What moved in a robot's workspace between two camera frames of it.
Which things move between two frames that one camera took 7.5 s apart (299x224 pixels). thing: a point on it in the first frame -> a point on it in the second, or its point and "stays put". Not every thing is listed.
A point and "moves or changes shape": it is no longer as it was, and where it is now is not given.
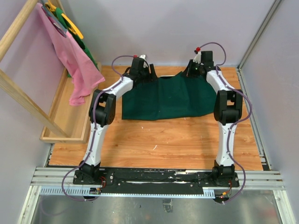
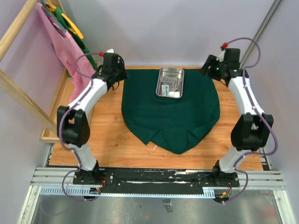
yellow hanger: [72, 27] stays put
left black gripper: [153, 76] -> [124, 74]
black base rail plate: [154, 181] stays put
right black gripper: [187, 72] -> [210, 61]
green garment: [81, 41] stays put
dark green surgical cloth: [177, 96] moves or changes shape
